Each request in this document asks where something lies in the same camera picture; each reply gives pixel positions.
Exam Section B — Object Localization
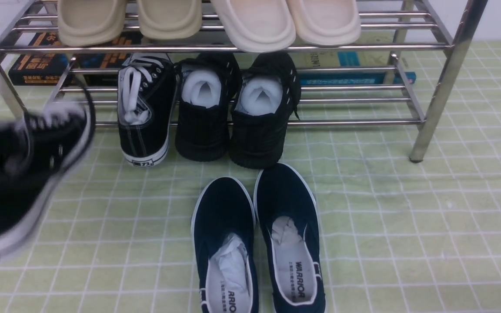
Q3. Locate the cream slipper far right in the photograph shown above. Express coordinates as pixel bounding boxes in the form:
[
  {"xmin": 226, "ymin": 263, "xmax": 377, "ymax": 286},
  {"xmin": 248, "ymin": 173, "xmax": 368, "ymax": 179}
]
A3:
[{"xmin": 286, "ymin": 0, "xmax": 361, "ymax": 46}]

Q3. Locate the navy slip-on shoe right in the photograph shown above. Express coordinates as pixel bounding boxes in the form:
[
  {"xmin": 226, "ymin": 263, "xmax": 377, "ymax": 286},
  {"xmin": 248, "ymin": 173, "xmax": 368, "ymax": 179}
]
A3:
[{"xmin": 253, "ymin": 163, "xmax": 327, "ymax": 313}]

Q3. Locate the black knit shoe left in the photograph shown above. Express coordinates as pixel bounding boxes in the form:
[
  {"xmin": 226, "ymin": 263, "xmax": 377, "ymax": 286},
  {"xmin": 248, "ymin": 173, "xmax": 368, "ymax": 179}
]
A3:
[{"xmin": 175, "ymin": 52, "xmax": 242, "ymax": 162}]

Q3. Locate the blue tan book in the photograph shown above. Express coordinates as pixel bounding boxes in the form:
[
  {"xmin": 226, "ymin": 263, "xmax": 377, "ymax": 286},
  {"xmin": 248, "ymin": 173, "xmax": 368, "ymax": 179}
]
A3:
[{"xmin": 290, "ymin": 50, "xmax": 392, "ymax": 86}]

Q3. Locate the navy slip-on shoe left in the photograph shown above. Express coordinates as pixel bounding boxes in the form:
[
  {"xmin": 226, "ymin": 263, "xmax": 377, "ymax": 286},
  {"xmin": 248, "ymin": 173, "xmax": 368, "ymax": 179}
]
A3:
[{"xmin": 191, "ymin": 176, "xmax": 259, "ymax": 313}]

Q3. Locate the black orange book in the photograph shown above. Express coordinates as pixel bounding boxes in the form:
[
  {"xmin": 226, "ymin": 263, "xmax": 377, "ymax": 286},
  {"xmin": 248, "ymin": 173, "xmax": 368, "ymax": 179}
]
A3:
[{"xmin": 8, "ymin": 32, "xmax": 143, "ymax": 87}]

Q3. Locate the navy slip-on shoe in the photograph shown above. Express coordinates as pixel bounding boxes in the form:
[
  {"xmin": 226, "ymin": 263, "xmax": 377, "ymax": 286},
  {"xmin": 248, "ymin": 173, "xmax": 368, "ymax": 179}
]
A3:
[
  {"xmin": 253, "ymin": 163, "xmax": 327, "ymax": 313},
  {"xmin": 191, "ymin": 176, "xmax": 259, "ymax": 313}
]

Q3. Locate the black lace sneaker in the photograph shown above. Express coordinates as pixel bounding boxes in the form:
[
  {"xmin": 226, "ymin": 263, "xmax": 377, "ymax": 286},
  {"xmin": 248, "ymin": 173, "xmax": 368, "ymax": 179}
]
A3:
[
  {"xmin": 0, "ymin": 102, "xmax": 96, "ymax": 261},
  {"xmin": 117, "ymin": 52, "xmax": 178, "ymax": 168}
]

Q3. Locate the black knit shoe right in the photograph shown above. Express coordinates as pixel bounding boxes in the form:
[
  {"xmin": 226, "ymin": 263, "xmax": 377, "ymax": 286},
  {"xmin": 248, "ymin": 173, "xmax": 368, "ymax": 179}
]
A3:
[{"xmin": 228, "ymin": 52, "xmax": 301, "ymax": 169}]

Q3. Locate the beige slipper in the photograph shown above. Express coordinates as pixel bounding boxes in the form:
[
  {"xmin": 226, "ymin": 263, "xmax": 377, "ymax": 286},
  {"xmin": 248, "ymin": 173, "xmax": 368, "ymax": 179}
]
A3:
[
  {"xmin": 137, "ymin": 0, "xmax": 202, "ymax": 40},
  {"xmin": 57, "ymin": 0, "xmax": 128, "ymax": 47}
]

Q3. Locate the green checked tablecloth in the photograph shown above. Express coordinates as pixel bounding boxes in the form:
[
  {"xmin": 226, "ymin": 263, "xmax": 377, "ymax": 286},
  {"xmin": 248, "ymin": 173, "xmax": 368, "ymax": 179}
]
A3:
[{"xmin": 0, "ymin": 41, "xmax": 501, "ymax": 313}]

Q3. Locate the cream slipper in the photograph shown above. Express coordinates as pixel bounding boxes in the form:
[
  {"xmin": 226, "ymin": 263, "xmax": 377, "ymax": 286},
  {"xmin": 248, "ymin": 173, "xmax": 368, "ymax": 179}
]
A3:
[
  {"xmin": 211, "ymin": 0, "xmax": 297, "ymax": 53},
  {"xmin": 286, "ymin": 0, "xmax": 361, "ymax": 46}
]

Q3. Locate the beige slipper far left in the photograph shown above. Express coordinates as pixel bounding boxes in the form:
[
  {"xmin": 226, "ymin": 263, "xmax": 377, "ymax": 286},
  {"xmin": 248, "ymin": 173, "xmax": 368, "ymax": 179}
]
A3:
[{"xmin": 57, "ymin": 0, "xmax": 128, "ymax": 47}]

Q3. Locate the black knit shoe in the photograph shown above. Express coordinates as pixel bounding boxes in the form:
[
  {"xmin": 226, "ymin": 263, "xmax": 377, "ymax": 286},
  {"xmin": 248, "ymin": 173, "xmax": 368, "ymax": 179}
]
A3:
[
  {"xmin": 175, "ymin": 52, "xmax": 242, "ymax": 162},
  {"xmin": 228, "ymin": 52, "xmax": 301, "ymax": 169}
]

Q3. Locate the stainless steel shoe rack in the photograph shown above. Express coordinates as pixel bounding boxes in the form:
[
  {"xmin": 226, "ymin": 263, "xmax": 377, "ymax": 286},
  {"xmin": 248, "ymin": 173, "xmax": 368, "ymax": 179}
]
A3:
[{"xmin": 0, "ymin": 0, "xmax": 487, "ymax": 163}]

